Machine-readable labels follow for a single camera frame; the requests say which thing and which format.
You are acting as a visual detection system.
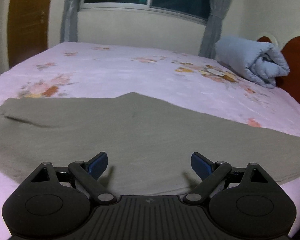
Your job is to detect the grey-green pants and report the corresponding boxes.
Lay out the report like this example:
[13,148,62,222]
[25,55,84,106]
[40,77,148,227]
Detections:
[0,93,300,194]

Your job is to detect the pink floral bed sheet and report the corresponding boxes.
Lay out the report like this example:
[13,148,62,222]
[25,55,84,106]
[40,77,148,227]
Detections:
[0,41,300,240]

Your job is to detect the red wooden headboard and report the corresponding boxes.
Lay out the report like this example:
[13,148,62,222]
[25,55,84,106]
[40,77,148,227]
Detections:
[256,35,300,106]

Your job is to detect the rolled light blue quilt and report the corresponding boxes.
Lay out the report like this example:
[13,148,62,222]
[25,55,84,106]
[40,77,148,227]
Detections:
[215,36,290,89]

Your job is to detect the brown wooden door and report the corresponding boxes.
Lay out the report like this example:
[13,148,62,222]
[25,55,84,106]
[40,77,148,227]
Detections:
[7,0,51,68]

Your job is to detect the grey curtain near headboard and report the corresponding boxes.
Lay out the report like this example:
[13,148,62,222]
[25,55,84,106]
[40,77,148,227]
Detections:
[199,0,232,59]

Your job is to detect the grey curtain near door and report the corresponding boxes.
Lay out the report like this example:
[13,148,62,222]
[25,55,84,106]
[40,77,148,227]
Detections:
[60,0,81,43]

